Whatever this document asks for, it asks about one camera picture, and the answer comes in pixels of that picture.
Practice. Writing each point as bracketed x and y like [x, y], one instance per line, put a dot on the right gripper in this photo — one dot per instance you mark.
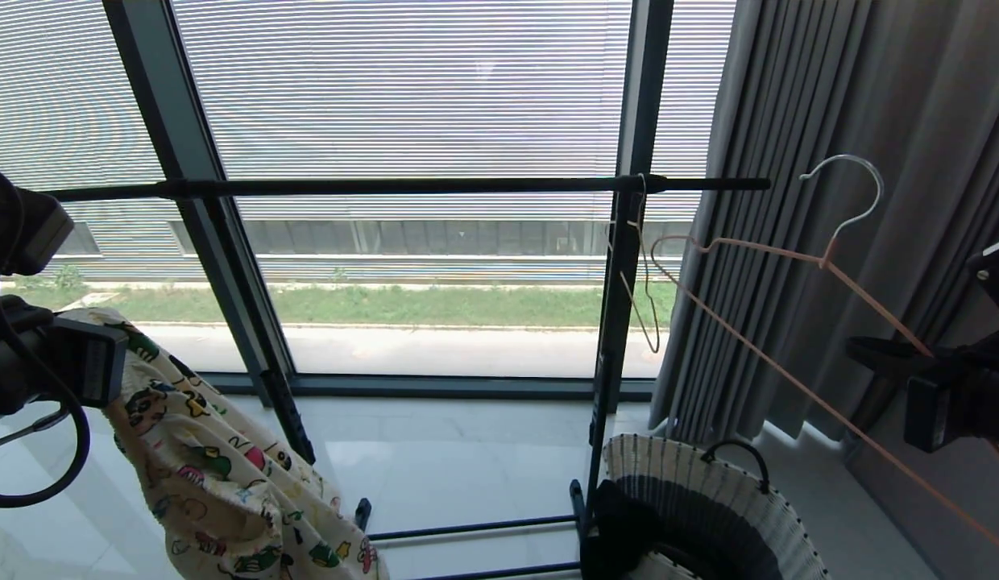
[967, 403]

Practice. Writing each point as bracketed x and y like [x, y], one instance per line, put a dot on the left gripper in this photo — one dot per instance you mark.
[84, 362]

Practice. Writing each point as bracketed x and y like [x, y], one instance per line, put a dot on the pink clothes hanger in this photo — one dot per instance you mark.
[878, 308]
[654, 338]

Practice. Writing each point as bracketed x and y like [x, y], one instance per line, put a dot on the cream printed garment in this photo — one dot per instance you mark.
[225, 499]

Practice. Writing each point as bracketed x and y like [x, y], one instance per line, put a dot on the white laundry basket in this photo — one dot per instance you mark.
[789, 532]

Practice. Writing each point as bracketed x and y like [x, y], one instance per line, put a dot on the black clothes rack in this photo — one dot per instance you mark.
[387, 187]

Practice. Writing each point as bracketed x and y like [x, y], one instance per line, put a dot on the grey curtain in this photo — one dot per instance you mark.
[934, 97]

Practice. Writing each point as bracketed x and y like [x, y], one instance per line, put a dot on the black garment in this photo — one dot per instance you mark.
[620, 532]

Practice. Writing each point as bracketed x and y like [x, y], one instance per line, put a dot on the window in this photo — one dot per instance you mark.
[427, 80]

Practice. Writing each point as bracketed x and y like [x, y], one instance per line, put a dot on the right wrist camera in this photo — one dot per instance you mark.
[995, 282]

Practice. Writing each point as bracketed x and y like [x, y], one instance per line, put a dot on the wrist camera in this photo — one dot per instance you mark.
[995, 282]
[24, 229]

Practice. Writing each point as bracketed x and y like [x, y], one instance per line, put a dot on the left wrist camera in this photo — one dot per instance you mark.
[24, 229]

